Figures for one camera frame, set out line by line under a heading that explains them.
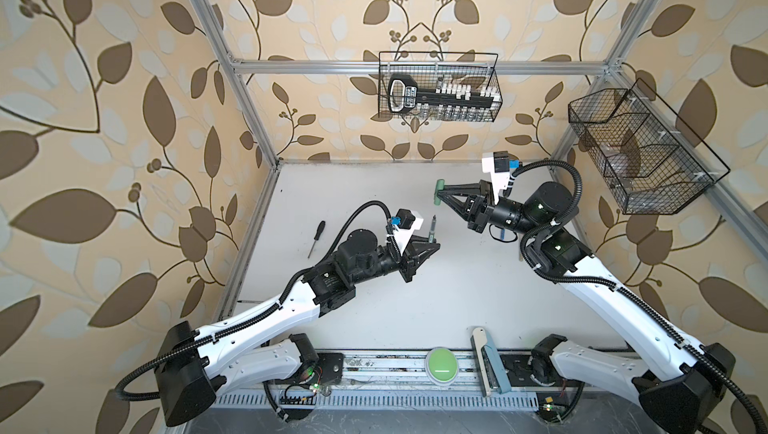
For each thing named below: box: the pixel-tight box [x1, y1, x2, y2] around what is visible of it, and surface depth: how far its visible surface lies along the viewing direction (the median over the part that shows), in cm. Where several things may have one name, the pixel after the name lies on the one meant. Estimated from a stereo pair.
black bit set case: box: [387, 74, 500, 121], surface depth 85 cm
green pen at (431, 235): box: [428, 214, 436, 244], surface depth 64 cm
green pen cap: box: [434, 179, 445, 206], surface depth 59 cm
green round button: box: [425, 347, 459, 386], surface depth 76 cm
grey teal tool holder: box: [470, 326, 512, 398], surface depth 74 cm
